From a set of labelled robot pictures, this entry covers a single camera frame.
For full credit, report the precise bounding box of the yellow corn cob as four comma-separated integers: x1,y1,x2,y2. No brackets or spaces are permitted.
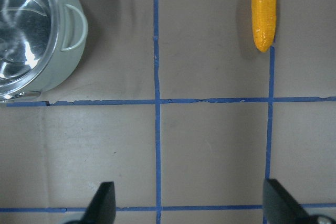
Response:
251,0,277,52

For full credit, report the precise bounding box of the pale green pot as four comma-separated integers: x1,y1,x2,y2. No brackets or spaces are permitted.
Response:
1,0,88,103

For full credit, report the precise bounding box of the clear glass pot lid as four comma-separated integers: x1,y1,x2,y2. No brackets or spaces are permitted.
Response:
1,0,59,97

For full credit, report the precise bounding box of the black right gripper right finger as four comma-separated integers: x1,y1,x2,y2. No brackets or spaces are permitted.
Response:
262,179,324,223

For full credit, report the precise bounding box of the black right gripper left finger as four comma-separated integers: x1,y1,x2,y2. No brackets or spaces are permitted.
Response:
82,182,116,223

